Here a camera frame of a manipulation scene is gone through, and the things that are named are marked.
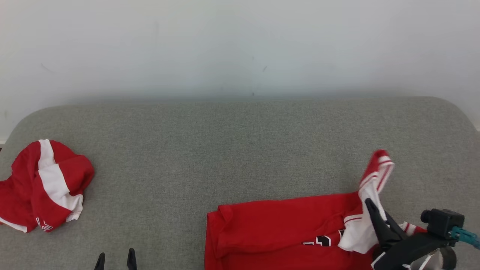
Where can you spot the red white-striped shorts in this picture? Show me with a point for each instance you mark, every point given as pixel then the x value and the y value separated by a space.
pixel 22 195

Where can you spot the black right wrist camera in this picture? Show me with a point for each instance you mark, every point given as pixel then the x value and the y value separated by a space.
pixel 442 222

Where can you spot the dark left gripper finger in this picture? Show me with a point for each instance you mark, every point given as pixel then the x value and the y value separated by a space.
pixel 100 263
pixel 131 260

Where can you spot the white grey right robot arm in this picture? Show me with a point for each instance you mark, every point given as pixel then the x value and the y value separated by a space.
pixel 444 259

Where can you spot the red jersey shirt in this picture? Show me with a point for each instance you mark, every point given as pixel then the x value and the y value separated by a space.
pixel 281 228

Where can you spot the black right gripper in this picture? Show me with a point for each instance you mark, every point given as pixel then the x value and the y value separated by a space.
pixel 405 249

